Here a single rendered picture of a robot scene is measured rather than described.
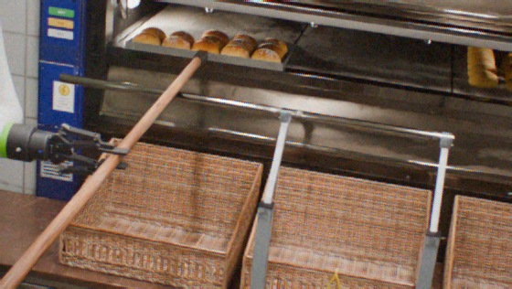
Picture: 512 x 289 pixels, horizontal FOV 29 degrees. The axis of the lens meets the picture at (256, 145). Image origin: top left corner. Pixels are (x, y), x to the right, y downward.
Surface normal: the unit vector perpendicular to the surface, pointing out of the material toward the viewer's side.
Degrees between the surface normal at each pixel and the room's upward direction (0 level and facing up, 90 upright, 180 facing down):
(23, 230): 0
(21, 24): 90
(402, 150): 70
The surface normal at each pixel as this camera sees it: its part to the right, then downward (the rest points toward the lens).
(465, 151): -0.11, 0.03
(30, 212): 0.10, -0.93
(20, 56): -0.19, 0.33
